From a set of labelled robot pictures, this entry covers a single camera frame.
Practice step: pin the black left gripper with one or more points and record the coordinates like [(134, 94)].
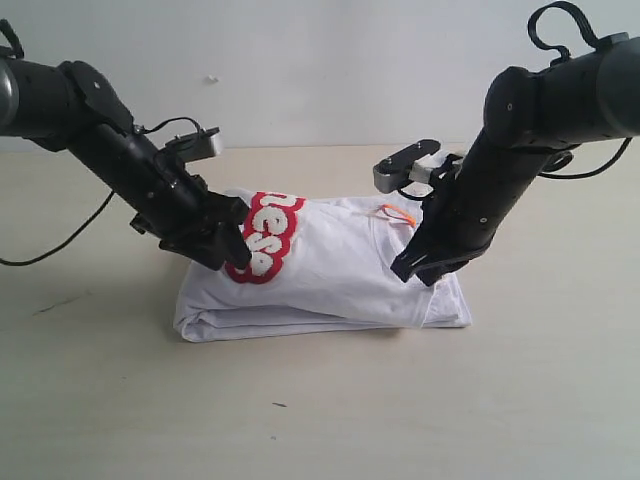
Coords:
[(170, 203)]

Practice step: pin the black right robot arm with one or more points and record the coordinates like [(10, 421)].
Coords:
[(528, 120)]

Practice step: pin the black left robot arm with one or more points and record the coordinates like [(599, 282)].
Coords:
[(73, 107)]

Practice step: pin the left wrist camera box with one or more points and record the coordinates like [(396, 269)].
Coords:
[(202, 144)]

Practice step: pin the white t-shirt red lettering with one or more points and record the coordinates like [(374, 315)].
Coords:
[(318, 265)]

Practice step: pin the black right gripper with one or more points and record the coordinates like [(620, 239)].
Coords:
[(491, 180)]

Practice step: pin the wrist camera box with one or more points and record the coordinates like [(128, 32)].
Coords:
[(393, 172), (202, 144)]

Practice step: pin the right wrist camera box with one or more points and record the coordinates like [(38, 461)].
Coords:
[(393, 172)]

